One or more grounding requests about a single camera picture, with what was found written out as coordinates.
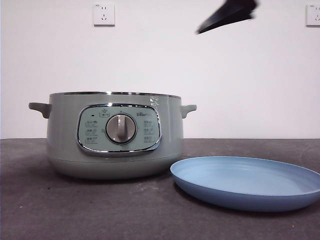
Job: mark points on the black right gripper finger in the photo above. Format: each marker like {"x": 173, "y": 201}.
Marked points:
{"x": 245, "y": 3}
{"x": 225, "y": 20}

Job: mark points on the blue round plate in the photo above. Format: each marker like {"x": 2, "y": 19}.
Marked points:
{"x": 240, "y": 180}

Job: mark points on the pale green electric steamer pot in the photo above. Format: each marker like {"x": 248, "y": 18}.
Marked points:
{"x": 65, "y": 130}

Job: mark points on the white wall socket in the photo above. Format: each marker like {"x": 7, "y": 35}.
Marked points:
{"x": 313, "y": 15}
{"x": 104, "y": 15}

